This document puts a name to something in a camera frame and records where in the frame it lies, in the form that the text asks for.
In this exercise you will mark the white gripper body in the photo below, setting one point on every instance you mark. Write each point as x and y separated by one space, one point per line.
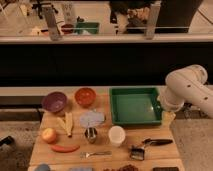
170 102

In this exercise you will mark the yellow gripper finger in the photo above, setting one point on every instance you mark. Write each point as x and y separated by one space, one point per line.
167 118

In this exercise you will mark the light blue towel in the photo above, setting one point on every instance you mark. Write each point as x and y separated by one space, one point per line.
91 119

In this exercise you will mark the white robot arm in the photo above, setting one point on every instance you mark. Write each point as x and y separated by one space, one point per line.
187 85

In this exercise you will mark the green plastic tray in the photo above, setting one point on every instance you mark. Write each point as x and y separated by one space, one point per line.
135 106

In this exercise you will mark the dark brown block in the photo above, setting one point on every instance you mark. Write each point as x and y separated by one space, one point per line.
165 169

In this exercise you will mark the white plastic cup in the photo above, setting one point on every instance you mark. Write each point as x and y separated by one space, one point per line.
116 135

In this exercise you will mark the red berries cluster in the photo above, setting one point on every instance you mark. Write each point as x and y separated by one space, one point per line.
124 168

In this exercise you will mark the small metal cup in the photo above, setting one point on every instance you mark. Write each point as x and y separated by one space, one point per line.
91 134

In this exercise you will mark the silver fork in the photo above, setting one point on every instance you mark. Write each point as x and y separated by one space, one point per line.
88 154

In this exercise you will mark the orange bowl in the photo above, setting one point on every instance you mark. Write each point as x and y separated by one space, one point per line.
85 97

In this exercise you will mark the purple bowl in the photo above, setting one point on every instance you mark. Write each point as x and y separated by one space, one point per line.
54 102

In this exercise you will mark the red yellow apple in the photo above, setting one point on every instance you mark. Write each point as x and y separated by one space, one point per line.
49 135

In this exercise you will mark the blue ball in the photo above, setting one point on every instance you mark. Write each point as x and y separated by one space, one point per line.
42 167

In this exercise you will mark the black object on floor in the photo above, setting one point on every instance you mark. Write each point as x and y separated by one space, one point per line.
7 140

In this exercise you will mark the right metal post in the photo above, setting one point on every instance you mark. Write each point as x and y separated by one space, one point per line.
152 19

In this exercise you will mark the metal post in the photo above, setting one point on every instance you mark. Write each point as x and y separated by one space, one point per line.
54 33
152 19

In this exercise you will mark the left metal post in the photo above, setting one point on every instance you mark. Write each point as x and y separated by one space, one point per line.
54 33

